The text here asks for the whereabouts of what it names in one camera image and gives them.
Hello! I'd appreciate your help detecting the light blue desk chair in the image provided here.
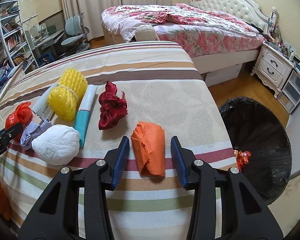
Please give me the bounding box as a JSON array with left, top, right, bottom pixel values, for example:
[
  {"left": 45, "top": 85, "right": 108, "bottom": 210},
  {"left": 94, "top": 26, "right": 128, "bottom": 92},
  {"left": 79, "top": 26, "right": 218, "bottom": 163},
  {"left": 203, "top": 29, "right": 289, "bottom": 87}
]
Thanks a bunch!
[{"left": 61, "top": 12, "right": 90, "bottom": 57}]

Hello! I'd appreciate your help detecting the red plastic bag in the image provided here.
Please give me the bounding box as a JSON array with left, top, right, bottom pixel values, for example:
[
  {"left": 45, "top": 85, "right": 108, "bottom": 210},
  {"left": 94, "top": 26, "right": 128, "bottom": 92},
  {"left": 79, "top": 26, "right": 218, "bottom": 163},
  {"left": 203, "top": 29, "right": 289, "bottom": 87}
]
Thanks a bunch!
[{"left": 5, "top": 101, "right": 33, "bottom": 142}]

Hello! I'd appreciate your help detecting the white storage box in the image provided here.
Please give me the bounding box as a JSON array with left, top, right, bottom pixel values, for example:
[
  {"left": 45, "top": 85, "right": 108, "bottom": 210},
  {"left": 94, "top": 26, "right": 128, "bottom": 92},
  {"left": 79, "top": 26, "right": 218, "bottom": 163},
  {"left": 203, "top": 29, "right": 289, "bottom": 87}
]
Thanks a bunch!
[{"left": 205, "top": 64, "right": 242, "bottom": 87}]

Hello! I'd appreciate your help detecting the yellow foam net bundle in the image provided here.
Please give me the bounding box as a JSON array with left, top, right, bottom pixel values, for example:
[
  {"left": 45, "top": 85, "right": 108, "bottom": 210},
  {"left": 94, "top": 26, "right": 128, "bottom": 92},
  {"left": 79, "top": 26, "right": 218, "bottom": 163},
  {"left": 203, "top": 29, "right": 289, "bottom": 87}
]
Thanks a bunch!
[{"left": 47, "top": 68, "right": 88, "bottom": 121}]

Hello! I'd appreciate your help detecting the striped bed sheet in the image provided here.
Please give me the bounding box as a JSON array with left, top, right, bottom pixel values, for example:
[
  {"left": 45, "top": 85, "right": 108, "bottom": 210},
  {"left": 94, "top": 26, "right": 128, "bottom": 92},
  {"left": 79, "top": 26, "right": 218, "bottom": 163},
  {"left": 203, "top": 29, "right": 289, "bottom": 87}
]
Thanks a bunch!
[{"left": 0, "top": 41, "right": 236, "bottom": 239}]

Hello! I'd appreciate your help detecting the orange paper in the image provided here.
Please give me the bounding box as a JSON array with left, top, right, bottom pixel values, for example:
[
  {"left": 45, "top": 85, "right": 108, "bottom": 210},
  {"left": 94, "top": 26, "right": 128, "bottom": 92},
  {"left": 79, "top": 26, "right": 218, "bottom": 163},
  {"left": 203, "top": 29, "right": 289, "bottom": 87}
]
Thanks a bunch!
[{"left": 130, "top": 121, "right": 165, "bottom": 178}]

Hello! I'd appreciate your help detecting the white teal tube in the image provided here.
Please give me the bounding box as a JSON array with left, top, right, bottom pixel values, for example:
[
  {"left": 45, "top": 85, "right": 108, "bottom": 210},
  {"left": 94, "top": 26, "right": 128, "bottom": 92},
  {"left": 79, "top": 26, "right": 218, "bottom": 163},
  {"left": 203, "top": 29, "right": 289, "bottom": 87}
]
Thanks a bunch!
[{"left": 73, "top": 85, "right": 98, "bottom": 148}]

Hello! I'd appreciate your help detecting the black lined trash bin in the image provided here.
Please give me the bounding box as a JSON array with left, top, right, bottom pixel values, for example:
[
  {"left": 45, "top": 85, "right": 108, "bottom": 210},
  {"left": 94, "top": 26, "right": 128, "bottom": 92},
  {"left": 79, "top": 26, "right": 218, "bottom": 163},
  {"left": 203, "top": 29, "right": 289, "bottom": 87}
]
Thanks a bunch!
[{"left": 219, "top": 96, "right": 292, "bottom": 205}]

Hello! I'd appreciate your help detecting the pink floral quilt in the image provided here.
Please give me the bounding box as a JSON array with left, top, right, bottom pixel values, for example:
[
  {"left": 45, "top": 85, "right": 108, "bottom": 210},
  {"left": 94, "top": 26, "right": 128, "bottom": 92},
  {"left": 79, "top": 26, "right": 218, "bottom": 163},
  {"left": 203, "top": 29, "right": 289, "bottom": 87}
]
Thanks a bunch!
[{"left": 101, "top": 3, "right": 264, "bottom": 57}]

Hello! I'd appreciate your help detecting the white bookshelf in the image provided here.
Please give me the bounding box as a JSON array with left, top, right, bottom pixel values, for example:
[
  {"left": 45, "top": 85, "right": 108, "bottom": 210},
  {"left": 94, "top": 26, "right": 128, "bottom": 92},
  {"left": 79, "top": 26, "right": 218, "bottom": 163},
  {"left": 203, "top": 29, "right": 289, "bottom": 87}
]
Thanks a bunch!
[{"left": 0, "top": 0, "right": 38, "bottom": 74}]

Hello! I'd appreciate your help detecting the lavender crumpled paper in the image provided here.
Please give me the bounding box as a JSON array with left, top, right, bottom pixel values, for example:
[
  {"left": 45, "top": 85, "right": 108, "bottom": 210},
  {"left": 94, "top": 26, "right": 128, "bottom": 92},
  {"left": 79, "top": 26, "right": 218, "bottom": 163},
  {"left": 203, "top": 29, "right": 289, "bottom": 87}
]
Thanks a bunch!
[{"left": 20, "top": 120, "right": 52, "bottom": 151}]

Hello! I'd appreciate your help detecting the white tissue ball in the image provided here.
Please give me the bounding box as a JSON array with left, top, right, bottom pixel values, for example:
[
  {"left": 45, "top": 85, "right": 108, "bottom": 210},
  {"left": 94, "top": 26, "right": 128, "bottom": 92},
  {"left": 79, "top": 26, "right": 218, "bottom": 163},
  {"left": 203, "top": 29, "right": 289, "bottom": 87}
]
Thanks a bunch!
[{"left": 31, "top": 125, "right": 81, "bottom": 166}]

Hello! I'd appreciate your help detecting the white black tube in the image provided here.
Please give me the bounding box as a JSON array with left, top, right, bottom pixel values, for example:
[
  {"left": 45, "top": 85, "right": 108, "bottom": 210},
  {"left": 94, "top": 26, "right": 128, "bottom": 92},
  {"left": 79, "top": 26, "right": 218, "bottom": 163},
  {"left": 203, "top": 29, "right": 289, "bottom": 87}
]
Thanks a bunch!
[{"left": 31, "top": 82, "right": 58, "bottom": 121}]

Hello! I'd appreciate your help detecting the plastic drawer unit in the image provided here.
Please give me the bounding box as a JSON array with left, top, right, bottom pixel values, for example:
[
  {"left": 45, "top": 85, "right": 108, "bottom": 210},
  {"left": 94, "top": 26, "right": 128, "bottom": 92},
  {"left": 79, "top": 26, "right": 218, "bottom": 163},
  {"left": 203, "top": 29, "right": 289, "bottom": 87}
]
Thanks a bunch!
[{"left": 277, "top": 69, "right": 300, "bottom": 114}]

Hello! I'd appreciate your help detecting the white nightstand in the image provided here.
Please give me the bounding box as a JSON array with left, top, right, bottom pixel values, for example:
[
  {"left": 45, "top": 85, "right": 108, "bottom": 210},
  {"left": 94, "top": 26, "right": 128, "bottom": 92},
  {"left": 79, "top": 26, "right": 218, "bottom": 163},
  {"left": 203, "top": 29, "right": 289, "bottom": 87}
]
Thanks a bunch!
[{"left": 250, "top": 42, "right": 294, "bottom": 99}]

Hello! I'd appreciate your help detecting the dark red satin cloth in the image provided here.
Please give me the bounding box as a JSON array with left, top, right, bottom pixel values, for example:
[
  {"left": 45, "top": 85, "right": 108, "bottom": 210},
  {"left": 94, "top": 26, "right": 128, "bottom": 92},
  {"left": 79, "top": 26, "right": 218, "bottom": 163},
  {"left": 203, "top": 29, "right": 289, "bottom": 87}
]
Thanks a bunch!
[{"left": 98, "top": 81, "right": 128, "bottom": 131}]

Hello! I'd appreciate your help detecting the white tufted bed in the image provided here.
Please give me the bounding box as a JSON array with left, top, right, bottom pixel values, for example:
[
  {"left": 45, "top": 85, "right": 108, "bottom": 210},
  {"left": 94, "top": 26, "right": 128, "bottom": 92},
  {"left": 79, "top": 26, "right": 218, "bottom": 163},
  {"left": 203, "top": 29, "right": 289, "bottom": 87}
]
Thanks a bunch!
[{"left": 102, "top": 0, "right": 268, "bottom": 74}]

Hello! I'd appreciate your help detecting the orange foil wrapper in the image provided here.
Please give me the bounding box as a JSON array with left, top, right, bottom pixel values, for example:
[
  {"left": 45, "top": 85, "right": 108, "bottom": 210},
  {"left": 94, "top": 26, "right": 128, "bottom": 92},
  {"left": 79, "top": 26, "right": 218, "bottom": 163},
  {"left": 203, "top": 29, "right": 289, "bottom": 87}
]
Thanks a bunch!
[{"left": 234, "top": 150, "right": 251, "bottom": 171}]

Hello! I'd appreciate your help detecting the study desk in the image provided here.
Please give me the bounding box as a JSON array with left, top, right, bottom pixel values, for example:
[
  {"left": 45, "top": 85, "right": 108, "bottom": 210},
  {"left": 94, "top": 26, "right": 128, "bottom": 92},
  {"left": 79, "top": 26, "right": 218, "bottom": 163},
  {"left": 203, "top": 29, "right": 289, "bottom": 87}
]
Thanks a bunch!
[{"left": 25, "top": 23, "right": 64, "bottom": 62}]

